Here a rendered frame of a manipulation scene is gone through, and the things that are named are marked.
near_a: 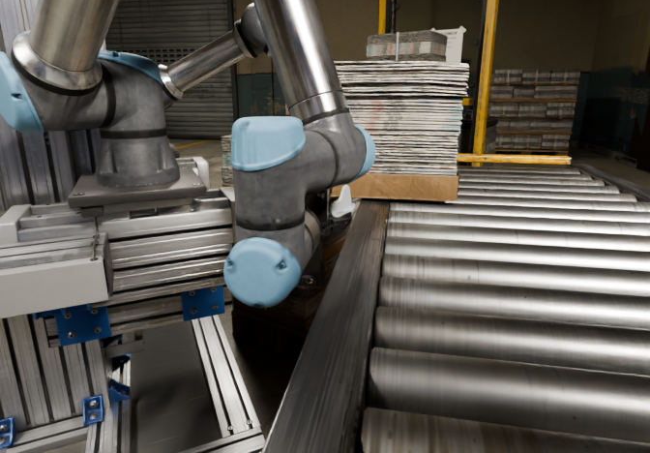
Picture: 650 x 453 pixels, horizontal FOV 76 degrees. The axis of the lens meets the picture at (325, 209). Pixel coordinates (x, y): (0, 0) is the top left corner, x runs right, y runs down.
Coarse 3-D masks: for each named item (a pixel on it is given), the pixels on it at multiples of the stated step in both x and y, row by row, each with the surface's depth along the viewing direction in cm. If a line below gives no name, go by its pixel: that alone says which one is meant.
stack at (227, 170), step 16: (224, 144) 153; (224, 160) 155; (224, 176) 156; (320, 240) 152; (336, 240) 161; (336, 256) 164; (304, 288) 148; (320, 288) 159; (288, 304) 155; (304, 304) 151; (240, 320) 174; (256, 320) 165; (272, 320) 161; (272, 336) 162; (288, 336) 167; (304, 336) 153
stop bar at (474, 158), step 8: (456, 160) 114; (464, 160) 114; (472, 160) 113; (480, 160) 113; (488, 160) 113; (496, 160) 112; (504, 160) 112; (512, 160) 112; (520, 160) 111; (528, 160) 111; (536, 160) 111; (544, 160) 110; (552, 160) 110; (560, 160) 109; (568, 160) 109
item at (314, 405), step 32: (352, 224) 61; (384, 224) 61; (352, 256) 49; (352, 288) 41; (320, 320) 35; (352, 320) 35; (320, 352) 31; (352, 352) 31; (288, 384) 28; (320, 384) 28; (352, 384) 28; (288, 416) 25; (320, 416) 25; (352, 416) 25; (288, 448) 23; (320, 448) 23; (352, 448) 23
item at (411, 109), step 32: (352, 64) 68; (384, 64) 67; (416, 64) 66; (448, 64) 65; (352, 96) 69; (384, 96) 68; (416, 96) 67; (448, 96) 66; (384, 128) 70; (416, 128) 69; (448, 128) 68; (384, 160) 71; (416, 160) 70; (448, 160) 69
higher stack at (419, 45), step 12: (372, 36) 234; (384, 36) 231; (396, 36) 227; (408, 36) 224; (420, 36) 220; (432, 36) 220; (444, 36) 234; (372, 48) 236; (384, 48) 232; (396, 48) 229; (408, 48) 225; (420, 48) 222; (432, 48) 224; (444, 48) 239; (372, 60) 237; (384, 60) 234; (396, 60) 229; (408, 60) 227; (420, 60) 223; (432, 60) 224; (444, 60) 241
